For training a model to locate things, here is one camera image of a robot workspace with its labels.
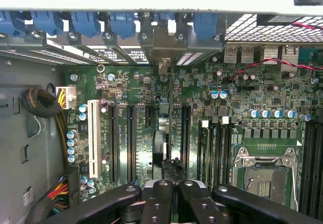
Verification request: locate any open grey PC case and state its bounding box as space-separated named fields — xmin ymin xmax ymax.
xmin=0 ymin=6 xmax=323 ymax=224

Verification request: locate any grey power supply unit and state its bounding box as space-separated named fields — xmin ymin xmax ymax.
xmin=0 ymin=54 xmax=66 ymax=224

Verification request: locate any coloured power wire bundle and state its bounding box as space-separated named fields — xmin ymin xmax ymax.
xmin=32 ymin=175 xmax=79 ymax=224

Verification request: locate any long black expansion slot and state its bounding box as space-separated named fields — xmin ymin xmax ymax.
xmin=127 ymin=105 xmax=137 ymax=183
xmin=109 ymin=104 xmax=119 ymax=183
xmin=181 ymin=105 xmax=191 ymax=172

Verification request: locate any CPU socket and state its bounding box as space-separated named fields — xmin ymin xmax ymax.
xmin=232 ymin=145 xmax=301 ymax=213

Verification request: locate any white power connector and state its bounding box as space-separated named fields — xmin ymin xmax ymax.
xmin=56 ymin=85 xmax=77 ymax=110

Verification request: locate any metal USB port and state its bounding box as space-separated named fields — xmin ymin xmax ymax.
xmin=241 ymin=44 xmax=255 ymax=63
xmin=224 ymin=44 xmax=239 ymax=63

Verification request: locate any red and black twisted wire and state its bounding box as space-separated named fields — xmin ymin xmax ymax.
xmin=229 ymin=22 xmax=323 ymax=81

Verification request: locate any green motherboard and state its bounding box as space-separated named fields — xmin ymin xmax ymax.
xmin=64 ymin=42 xmax=323 ymax=212

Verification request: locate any blue card retention clip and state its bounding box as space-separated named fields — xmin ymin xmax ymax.
xmin=110 ymin=12 xmax=137 ymax=40
xmin=70 ymin=11 xmax=101 ymax=38
xmin=193 ymin=12 xmax=218 ymax=40
xmin=153 ymin=12 xmax=176 ymax=22
xmin=30 ymin=11 xmax=64 ymax=37
xmin=0 ymin=10 xmax=27 ymax=38

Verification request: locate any short black expansion slot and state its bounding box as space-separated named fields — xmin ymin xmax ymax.
xmin=145 ymin=105 xmax=154 ymax=129

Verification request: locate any black braided cable bundle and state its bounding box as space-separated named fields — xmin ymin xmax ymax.
xmin=21 ymin=87 xmax=69 ymax=169

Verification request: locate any white PCI expansion slot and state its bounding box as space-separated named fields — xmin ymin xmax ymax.
xmin=87 ymin=99 xmax=102 ymax=179

